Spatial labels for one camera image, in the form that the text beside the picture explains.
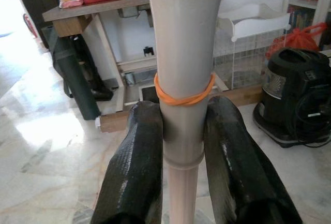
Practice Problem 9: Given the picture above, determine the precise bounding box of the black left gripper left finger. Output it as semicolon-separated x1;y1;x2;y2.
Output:
90;100;164;224

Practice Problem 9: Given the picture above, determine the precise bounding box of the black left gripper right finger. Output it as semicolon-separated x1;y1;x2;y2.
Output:
203;96;303;224

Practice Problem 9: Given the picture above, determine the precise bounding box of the beige long-handled dustpan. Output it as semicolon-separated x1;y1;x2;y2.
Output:
142;0;229;224

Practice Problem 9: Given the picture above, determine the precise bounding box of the orange rubber band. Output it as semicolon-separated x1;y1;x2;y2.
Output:
154;72;217;108

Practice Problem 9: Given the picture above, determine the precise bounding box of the black canister vacuum cleaner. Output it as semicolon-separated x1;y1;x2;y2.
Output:
252;47;331;148

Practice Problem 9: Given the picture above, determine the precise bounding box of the dark green long bag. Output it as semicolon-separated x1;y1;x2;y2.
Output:
41;26;101;121

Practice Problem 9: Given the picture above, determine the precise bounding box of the white scalloped wooden tray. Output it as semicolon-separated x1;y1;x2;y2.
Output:
216;3;292;41

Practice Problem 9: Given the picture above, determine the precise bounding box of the red plastic bag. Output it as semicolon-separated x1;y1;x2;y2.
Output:
266;22;328;59

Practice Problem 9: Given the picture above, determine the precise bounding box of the grey metal box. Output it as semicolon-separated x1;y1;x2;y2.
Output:
118;4;142;18

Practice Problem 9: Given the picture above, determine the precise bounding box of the wooden work table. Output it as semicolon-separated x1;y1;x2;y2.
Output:
42;0;238;90

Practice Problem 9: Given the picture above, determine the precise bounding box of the red fire extinguisher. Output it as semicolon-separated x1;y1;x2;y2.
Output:
23;13;39;39

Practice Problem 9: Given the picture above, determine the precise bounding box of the white bookshelf with books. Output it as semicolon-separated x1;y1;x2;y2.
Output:
283;0;331;51

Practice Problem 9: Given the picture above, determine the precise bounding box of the dark brown cabinet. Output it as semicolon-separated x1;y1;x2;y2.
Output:
14;0;65;50

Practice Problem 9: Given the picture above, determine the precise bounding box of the white wire cage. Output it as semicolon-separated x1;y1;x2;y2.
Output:
213;23;290;90

